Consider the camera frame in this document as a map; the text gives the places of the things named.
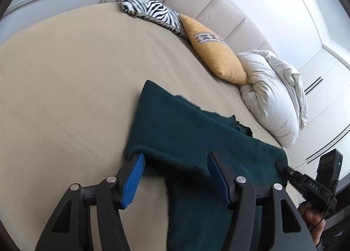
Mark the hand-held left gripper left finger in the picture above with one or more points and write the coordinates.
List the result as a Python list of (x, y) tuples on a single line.
[(136, 177)]

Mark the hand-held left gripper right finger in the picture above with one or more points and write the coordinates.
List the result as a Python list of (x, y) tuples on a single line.
[(218, 180)]

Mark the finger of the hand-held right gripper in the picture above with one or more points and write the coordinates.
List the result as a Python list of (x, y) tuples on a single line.
[(285, 169)]

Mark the dark green knit garment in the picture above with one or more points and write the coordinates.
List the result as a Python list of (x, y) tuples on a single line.
[(186, 136)]

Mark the person's right hand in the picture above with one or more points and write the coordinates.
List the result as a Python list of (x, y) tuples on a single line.
[(313, 221)]

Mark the white folded duvet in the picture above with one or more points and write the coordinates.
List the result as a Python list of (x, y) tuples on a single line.
[(269, 95)]

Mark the white wardrobe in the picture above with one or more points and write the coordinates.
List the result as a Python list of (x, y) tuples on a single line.
[(328, 98)]

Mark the beige bed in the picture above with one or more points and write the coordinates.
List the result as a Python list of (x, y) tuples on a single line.
[(68, 84)]

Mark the yellow pillow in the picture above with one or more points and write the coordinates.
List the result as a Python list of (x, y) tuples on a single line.
[(216, 51)]

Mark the zebra print pillow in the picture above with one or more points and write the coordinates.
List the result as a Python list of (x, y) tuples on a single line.
[(153, 7)]

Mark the beige padded headboard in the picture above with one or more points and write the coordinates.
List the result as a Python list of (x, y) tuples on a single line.
[(207, 2)]

